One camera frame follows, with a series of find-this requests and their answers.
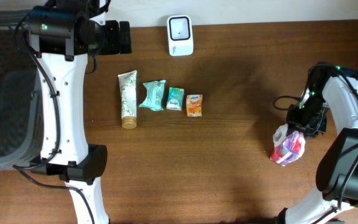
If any red floral tissue pack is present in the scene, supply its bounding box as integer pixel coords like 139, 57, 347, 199
270, 124, 306, 166

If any white cream tube gold cap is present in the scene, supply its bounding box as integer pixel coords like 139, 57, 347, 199
117, 70, 137, 129

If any mint green wipes packet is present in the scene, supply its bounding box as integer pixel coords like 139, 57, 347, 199
139, 80, 166, 111

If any green white tissue pocket pack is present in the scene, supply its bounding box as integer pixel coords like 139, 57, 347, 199
166, 87, 185, 111

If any orange tissue pocket pack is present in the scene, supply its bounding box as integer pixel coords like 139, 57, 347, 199
186, 95, 203, 117

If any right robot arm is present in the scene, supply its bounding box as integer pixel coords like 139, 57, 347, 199
274, 62, 358, 223

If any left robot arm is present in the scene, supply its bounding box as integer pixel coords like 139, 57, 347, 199
21, 1, 132, 223

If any white barcode scanner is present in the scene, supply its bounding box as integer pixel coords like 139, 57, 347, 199
167, 15, 194, 57

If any grey plastic mesh basket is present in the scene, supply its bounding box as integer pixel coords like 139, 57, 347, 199
0, 10, 44, 170

